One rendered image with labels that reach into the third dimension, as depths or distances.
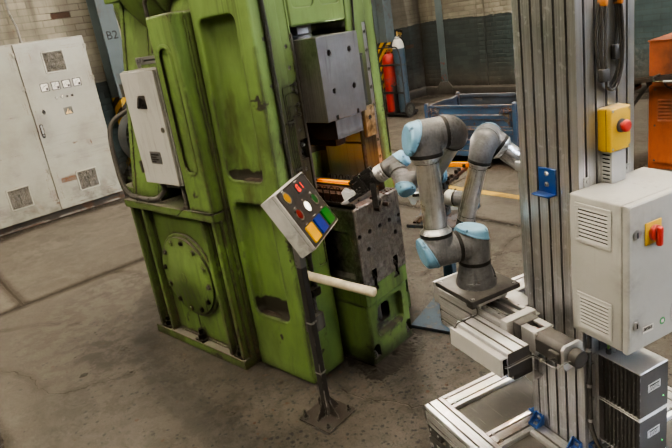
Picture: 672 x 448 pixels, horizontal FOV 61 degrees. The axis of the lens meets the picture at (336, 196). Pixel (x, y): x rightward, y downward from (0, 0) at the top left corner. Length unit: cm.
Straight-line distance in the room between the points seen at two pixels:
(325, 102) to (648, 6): 785
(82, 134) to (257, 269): 493
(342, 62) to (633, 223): 161
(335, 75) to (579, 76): 132
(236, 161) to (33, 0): 573
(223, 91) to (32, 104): 487
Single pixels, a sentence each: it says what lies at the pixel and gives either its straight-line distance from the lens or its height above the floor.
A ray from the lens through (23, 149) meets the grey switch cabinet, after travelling 765.
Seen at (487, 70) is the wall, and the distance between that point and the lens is 1156.
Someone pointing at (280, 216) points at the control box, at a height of 111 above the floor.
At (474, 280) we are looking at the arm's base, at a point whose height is 85.
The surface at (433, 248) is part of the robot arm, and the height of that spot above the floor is 102.
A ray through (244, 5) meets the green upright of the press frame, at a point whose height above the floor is 195.
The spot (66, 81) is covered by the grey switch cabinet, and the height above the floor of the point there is 159.
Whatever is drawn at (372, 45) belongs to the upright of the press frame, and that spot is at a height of 166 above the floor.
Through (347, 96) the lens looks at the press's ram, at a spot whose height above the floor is 146.
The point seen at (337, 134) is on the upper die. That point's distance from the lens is 283.
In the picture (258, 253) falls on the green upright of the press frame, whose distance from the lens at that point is 317.
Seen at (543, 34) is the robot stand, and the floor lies 170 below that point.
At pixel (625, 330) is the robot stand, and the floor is 84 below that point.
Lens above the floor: 184
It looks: 17 degrees down
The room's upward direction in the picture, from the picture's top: 9 degrees counter-clockwise
